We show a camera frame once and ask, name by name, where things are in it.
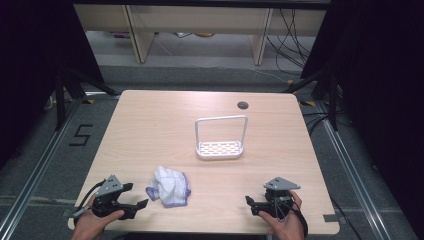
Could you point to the aluminium floor rail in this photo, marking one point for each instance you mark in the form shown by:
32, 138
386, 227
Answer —
40, 163
353, 173

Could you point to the beige wooden desk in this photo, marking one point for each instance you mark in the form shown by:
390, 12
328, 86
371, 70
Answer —
200, 20

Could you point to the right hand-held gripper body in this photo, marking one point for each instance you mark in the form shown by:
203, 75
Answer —
278, 196

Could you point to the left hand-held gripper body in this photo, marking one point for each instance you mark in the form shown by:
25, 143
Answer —
107, 195

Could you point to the person's right hand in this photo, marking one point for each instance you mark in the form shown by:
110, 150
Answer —
286, 226

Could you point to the dark curtain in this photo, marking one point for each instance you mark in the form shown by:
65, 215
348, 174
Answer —
33, 66
383, 83

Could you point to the black metal stand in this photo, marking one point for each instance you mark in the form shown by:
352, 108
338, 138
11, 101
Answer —
61, 100
331, 100

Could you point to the white rack with bar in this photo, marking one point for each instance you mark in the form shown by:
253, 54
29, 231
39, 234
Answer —
220, 148

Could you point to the small yellow object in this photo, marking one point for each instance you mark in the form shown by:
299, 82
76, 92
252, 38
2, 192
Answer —
204, 34

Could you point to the person's left hand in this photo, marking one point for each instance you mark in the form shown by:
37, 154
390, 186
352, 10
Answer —
90, 225

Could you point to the white cloth with purple edge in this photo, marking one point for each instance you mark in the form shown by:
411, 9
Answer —
168, 186

